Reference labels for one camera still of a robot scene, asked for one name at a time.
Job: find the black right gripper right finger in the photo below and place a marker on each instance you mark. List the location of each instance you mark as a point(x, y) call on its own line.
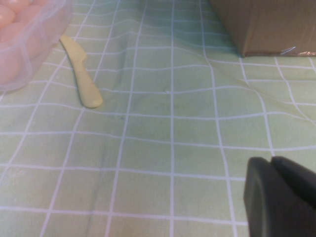
point(298, 180)

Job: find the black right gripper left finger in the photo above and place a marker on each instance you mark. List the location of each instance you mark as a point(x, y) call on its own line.
point(266, 209)

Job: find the brown cardboard box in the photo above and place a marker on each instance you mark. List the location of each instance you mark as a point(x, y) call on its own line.
point(269, 24)

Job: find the clear plastic egg box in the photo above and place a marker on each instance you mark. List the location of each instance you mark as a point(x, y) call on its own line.
point(53, 29)

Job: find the beige plastic egg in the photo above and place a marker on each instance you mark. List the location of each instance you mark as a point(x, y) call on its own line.
point(18, 2)
point(12, 34)
point(29, 13)
point(6, 14)

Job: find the green checked tablecloth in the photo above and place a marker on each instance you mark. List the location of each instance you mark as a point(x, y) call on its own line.
point(158, 138)

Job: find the yellow plastic knife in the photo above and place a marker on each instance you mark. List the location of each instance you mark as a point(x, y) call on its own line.
point(84, 81)

